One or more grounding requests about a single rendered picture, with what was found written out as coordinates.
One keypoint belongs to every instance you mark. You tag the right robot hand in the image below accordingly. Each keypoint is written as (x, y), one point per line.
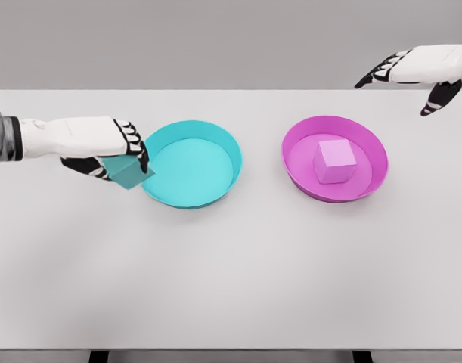
(423, 64)

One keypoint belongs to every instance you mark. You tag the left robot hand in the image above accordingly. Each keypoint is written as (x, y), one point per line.
(90, 137)

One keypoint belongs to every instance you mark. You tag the teal block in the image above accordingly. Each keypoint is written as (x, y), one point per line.
(126, 172)

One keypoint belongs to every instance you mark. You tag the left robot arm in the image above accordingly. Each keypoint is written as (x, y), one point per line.
(24, 138)

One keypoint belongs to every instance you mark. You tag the teal plate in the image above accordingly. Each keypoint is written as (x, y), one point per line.
(194, 168)

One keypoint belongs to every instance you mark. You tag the pink block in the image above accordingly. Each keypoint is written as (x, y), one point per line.
(334, 160)

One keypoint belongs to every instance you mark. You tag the pink plate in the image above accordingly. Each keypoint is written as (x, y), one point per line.
(302, 151)

